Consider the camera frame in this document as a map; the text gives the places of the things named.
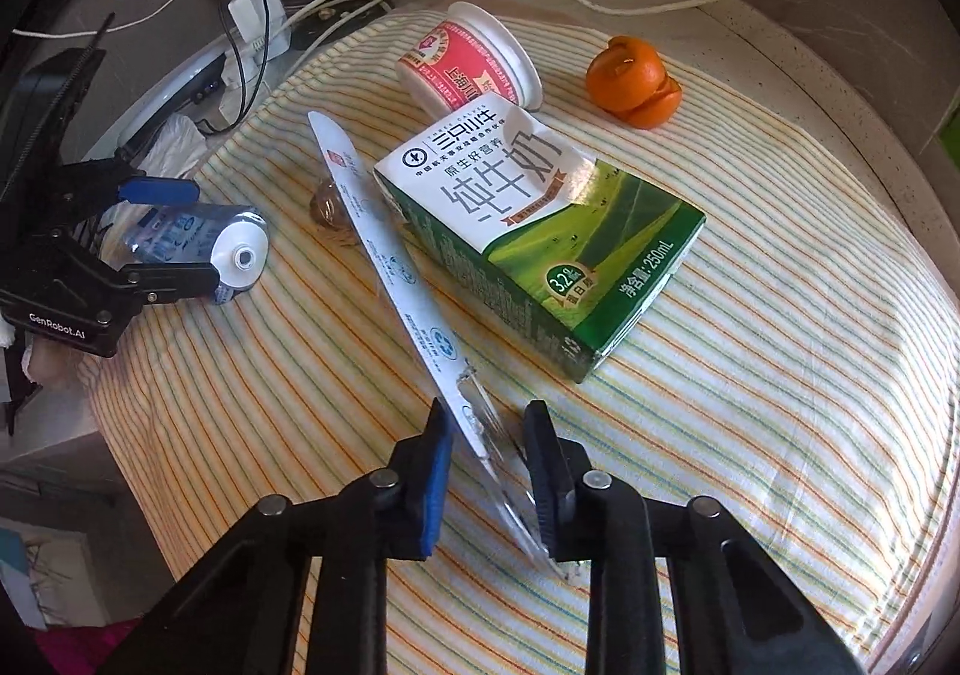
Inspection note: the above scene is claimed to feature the striped cloth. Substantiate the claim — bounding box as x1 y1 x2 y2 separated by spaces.
79 7 960 675

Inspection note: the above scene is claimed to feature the orange tangerine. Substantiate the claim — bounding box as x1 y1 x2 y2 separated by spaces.
586 36 683 130

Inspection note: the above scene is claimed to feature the green milk carton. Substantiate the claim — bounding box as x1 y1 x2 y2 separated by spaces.
373 103 707 385

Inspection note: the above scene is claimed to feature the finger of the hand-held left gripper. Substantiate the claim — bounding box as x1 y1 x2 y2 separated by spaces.
56 154 200 226
52 238 223 305

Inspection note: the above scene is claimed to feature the red yogurt cup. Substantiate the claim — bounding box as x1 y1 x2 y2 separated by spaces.
396 1 545 121

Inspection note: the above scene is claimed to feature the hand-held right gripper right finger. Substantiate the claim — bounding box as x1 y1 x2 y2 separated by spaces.
523 401 863 675

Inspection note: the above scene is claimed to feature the white toothbrush package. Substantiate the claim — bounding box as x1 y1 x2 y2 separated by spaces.
307 111 571 575

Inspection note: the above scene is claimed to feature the person's pink clothing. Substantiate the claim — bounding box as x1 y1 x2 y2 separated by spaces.
30 619 143 675

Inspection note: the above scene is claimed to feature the white charger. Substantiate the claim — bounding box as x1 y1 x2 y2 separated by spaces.
229 0 290 57

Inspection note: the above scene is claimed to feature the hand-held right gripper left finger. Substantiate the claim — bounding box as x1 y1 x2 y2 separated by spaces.
139 399 455 675

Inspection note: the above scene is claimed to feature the black charging cable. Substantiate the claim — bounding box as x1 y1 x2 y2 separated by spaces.
217 0 275 121

